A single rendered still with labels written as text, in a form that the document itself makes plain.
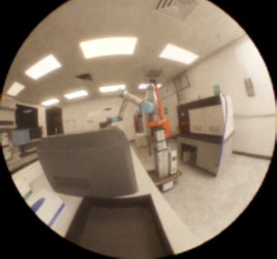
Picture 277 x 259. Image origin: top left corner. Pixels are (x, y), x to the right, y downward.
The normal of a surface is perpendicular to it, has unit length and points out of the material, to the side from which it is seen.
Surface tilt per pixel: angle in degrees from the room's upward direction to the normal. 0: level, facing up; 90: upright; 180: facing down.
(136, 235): 0
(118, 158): 90
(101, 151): 90
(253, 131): 90
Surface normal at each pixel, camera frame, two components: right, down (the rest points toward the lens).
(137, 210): -0.14, -0.99
